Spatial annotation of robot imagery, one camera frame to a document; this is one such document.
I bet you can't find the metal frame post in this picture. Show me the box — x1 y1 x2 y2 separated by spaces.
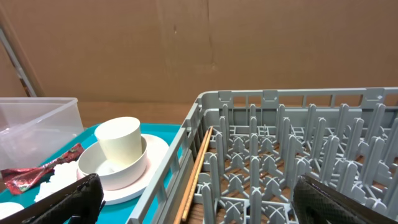
1 29 37 97

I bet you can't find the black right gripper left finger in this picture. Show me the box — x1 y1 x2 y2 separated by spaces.
1 174 104 224

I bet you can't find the clear plastic bin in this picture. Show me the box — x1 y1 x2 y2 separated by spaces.
1 97 83 169

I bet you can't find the cream plastic cup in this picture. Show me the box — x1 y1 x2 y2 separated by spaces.
95 116 142 168

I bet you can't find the grey-white bowl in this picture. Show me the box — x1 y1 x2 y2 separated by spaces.
78 135 148 190

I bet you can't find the red snack wrapper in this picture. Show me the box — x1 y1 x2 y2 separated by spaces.
1 143 84 195

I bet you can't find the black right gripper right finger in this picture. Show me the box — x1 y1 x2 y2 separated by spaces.
292 175 397 224

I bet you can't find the white tissue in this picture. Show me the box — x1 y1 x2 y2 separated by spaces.
34 161 78 202

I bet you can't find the wooden chopstick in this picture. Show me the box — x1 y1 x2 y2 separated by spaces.
181 125 215 222
174 128 213 224

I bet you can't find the grey dishwasher rack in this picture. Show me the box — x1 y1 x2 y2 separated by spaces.
128 87 397 223

